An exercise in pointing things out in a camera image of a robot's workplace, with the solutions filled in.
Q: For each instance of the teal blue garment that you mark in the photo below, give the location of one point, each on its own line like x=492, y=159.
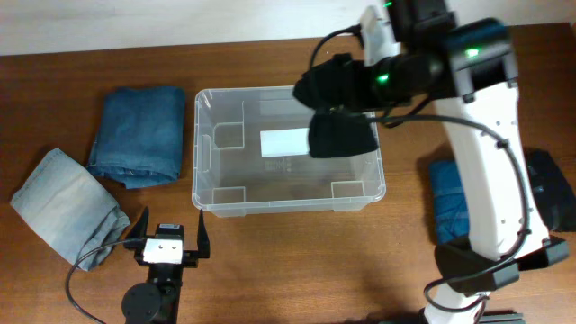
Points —
x=451, y=215

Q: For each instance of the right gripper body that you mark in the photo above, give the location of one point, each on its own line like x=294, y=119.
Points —
x=364, y=76

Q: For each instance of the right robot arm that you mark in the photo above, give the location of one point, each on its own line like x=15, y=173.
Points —
x=470, y=74

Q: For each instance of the small black garment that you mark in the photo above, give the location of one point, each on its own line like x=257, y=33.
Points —
x=340, y=136

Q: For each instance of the dark blue folded jeans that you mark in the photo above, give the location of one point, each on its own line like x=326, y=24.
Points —
x=141, y=137

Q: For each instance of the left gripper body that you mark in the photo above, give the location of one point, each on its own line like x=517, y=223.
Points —
x=190, y=258

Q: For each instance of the large black garment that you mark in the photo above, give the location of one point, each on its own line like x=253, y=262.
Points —
x=554, y=197

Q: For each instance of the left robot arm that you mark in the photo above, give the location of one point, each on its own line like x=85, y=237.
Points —
x=156, y=300

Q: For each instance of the light blue jeans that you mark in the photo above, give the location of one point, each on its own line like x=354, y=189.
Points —
x=66, y=207

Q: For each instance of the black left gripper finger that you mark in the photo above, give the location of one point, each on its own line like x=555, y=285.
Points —
x=203, y=241
x=139, y=230

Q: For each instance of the white label inside bin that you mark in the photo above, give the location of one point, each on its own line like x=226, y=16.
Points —
x=284, y=143

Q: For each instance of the clear plastic storage bin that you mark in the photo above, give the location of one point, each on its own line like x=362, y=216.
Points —
x=232, y=179

